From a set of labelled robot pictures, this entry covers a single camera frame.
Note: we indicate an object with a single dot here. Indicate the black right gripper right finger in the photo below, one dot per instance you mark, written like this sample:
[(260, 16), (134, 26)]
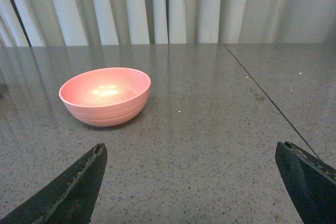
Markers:
[(309, 182)]

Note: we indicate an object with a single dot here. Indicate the white pleated curtain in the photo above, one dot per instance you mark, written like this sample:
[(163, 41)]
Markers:
[(137, 22)]

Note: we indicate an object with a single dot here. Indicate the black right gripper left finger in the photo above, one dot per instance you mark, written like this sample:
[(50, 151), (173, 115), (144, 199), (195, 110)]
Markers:
[(70, 197)]

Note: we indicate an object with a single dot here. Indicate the pink plastic bowl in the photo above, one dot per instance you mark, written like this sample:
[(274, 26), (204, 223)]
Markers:
[(106, 97)]

